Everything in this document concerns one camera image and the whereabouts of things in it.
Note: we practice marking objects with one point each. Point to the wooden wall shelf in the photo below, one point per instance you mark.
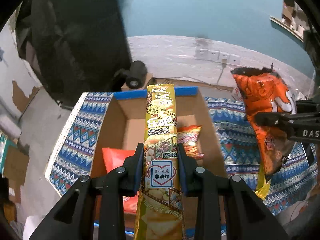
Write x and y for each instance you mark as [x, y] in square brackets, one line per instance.
[287, 28]

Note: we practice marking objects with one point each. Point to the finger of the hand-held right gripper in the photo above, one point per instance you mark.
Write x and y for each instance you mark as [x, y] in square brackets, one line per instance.
[308, 106]
[272, 121]

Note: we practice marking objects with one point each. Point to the white wall socket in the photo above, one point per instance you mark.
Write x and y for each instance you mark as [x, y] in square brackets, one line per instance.
[220, 55]
[200, 54]
[211, 55]
[235, 59]

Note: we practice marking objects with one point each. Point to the white door peeling paint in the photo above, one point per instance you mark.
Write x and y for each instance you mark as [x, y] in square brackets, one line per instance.
[15, 67]

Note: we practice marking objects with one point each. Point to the large brown cardboard box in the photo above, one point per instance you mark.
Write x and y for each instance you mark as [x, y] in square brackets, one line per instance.
[15, 165]

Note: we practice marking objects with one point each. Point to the small orange-red snack bag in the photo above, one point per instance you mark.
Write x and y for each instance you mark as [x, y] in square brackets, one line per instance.
[191, 140]

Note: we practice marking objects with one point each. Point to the blue cardboard box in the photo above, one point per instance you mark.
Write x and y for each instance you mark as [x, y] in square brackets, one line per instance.
[130, 110]

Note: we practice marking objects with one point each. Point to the teal box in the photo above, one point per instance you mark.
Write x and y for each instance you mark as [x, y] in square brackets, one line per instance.
[3, 150]

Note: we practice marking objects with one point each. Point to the long yellow snack packet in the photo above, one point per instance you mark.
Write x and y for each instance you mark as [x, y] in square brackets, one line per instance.
[160, 130]

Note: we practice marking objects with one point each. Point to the orange snack bag white print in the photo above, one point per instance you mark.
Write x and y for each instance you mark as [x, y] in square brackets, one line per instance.
[262, 100]

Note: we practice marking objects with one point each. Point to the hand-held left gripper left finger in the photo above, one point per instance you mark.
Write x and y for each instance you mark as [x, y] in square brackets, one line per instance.
[138, 165]

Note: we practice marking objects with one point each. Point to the blue patterned blanket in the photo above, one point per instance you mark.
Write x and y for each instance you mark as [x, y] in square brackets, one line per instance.
[75, 135]

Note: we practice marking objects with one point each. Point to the red snack bag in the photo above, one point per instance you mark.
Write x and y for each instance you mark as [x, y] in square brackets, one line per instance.
[112, 160]

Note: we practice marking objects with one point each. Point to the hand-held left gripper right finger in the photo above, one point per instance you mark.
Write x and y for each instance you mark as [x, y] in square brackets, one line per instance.
[181, 165]

